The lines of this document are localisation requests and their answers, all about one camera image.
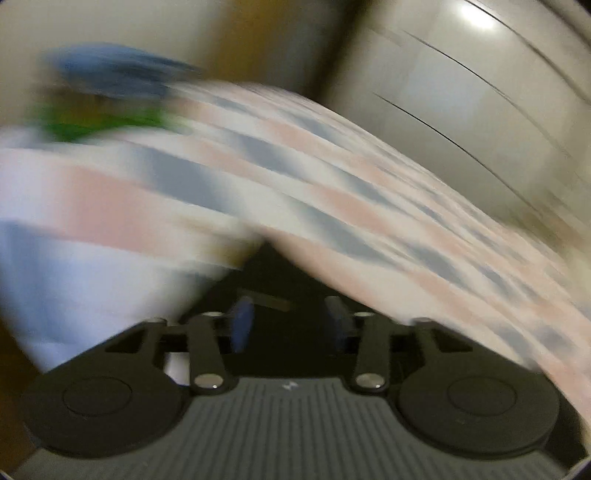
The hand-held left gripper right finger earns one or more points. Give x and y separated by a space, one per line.
337 323

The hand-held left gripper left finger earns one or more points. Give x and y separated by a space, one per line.
241 323

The black pants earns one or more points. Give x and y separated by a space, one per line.
277 281

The checkered teddy bear quilt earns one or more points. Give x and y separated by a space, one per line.
323 184

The green folded garment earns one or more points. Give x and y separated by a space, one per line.
92 124

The white wardrobe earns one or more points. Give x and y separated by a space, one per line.
438 69

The blue folded garment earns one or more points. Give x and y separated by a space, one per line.
115 69

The wooden door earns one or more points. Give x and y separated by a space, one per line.
258 37

